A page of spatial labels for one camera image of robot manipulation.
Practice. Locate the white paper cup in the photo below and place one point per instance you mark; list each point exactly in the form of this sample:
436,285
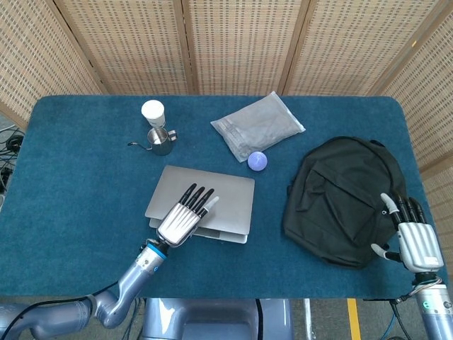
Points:
153,111

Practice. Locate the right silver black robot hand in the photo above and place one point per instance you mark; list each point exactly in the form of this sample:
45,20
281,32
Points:
421,244

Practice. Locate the woven bamboo folding screen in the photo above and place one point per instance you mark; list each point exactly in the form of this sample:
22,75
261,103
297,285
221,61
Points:
240,46

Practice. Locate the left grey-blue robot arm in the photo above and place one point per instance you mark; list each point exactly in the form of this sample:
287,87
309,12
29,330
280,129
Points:
141,269

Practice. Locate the grey plastic bag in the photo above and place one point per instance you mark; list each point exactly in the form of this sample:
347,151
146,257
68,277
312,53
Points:
256,127

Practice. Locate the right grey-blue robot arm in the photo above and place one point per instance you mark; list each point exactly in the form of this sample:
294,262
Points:
435,308

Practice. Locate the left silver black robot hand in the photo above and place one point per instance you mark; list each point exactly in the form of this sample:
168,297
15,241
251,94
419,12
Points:
177,223

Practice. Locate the black backpack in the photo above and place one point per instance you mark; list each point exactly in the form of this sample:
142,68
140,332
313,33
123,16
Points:
339,198

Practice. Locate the white table leg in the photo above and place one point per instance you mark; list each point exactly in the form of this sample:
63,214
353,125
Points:
308,318

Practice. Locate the purple ball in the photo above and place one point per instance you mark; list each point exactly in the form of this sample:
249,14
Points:
257,161

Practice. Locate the steel gooseneck pitcher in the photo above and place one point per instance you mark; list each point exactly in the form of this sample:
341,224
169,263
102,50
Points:
161,143

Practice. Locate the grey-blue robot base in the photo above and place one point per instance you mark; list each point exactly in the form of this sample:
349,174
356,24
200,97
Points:
216,318

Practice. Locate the silver laptop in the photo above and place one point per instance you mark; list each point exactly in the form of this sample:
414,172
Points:
231,198

